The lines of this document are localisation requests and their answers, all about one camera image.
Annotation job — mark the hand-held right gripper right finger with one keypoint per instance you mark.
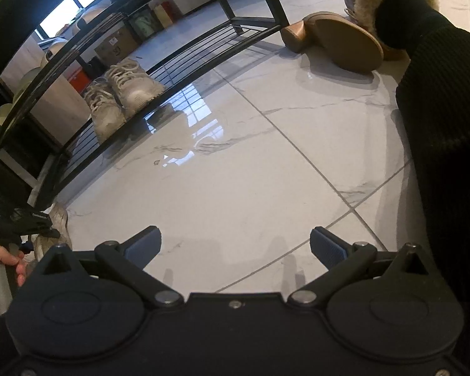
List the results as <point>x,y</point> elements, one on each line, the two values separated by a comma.
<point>329,247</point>

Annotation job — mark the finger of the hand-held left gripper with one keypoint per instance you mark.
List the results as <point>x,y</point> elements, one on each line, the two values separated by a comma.
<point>35,223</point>

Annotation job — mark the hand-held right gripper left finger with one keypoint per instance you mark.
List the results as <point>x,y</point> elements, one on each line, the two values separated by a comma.
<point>143,244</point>

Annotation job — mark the tan heeled boot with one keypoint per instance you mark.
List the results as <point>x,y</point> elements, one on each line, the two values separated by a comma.
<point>348,45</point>

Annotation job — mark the person's left hand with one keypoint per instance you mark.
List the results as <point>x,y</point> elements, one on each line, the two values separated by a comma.
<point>6,257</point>

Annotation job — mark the light wood cabinet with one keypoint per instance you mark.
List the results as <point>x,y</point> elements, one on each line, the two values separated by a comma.
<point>55,102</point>

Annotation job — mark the grey lace-up sneaker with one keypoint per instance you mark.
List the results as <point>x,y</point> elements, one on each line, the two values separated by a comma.
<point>102,111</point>
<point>135,84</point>

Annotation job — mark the orange container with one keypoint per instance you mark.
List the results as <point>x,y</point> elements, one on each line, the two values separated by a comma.
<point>78,82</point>

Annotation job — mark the person's right leg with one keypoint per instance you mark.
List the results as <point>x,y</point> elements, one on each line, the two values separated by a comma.
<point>442,105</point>

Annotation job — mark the brown cardboard box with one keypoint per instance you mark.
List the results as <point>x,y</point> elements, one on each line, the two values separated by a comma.
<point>115,44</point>

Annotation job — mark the green bag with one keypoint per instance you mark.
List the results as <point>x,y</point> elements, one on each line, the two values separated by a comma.
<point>145,24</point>

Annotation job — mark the red box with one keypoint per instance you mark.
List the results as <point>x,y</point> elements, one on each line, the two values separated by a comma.
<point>166,9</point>

